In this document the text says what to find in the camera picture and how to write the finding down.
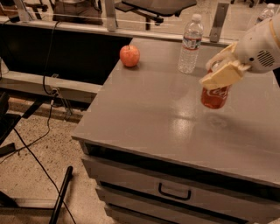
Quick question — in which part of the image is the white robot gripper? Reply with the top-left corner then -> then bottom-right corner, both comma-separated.
199,14 -> 280,90

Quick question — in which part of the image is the orange coke can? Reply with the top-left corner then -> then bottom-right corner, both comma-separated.
200,68 -> 231,110

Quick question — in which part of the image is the clear plastic water bottle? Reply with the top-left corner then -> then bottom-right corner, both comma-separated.
178,14 -> 204,74

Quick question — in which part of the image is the background water bottle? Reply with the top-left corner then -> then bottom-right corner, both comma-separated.
255,3 -> 275,24

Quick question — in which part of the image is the black office chair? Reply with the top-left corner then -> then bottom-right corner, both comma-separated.
115,0 -> 197,30

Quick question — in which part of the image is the red apple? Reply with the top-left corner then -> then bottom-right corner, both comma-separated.
120,45 -> 140,67

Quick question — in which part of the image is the grey drawer cabinet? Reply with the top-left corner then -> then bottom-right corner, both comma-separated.
73,38 -> 280,224

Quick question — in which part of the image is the black chair leg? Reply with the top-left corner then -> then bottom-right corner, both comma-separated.
49,166 -> 73,224

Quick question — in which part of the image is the metal rail frame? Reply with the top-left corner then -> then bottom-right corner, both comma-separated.
0,0 -> 249,47

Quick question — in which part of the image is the black drawer handle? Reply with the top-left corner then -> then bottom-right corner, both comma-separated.
157,183 -> 192,201

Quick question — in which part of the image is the black power cable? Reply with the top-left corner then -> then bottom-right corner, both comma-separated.
0,20 -> 77,224

